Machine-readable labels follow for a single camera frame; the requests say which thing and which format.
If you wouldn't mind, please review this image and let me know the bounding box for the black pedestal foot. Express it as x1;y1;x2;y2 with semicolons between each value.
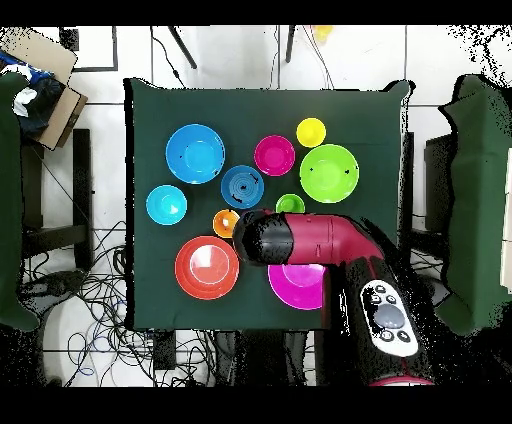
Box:
23;269;87;299

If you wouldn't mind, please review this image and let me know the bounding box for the black floor cable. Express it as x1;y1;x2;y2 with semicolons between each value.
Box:
149;25;187;89

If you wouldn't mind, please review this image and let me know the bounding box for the green bowl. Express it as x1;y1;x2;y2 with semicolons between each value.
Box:
298;143;360;204

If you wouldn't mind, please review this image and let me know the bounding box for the small turquoise bowl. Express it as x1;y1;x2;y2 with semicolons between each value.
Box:
145;184;189;226

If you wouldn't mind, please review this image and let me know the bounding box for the orange-red bowl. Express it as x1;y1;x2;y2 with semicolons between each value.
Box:
174;234;241;301

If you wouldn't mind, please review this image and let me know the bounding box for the cardboard box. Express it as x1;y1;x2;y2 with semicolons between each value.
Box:
0;26;89;152

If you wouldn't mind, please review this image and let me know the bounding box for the ribbed blue bowl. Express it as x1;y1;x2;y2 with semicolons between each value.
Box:
220;164;266;210

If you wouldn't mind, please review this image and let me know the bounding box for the black tripod leg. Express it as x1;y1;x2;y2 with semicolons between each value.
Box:
167;25;198;70
284;25;297;64

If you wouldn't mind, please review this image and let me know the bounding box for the green cup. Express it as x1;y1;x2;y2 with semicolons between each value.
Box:
274;193;306;214

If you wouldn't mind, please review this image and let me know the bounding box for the small red bowl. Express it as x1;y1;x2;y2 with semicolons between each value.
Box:
253;134;296;178

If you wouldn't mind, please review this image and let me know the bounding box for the green cloth side table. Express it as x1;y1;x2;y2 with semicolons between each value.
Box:
435;73;512;337
0;71;41;333

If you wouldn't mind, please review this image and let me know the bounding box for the large blue bowl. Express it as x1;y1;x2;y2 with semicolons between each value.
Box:
165;123;226;186

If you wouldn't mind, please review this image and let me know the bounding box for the dark green table cloth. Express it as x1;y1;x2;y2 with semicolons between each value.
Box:
123;76;416;334

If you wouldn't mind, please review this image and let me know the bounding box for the tangle of black cables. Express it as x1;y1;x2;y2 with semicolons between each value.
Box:
19;219;217;387

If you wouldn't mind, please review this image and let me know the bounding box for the orange cup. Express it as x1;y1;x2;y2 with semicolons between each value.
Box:
212;208;241;240

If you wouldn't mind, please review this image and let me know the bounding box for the yellow cup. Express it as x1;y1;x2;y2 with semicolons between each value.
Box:
295;116;327;149

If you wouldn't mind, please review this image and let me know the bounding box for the black stool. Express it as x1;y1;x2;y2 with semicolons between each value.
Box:
21;127;95;269

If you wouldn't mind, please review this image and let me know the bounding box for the bundle of clothes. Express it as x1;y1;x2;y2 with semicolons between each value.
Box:
0;51;67;137

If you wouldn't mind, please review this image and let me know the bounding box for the large pink bowl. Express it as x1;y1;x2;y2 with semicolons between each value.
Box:
267;263;329;311

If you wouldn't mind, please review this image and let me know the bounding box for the black square frame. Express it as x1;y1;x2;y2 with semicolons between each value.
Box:
59;25;119;73

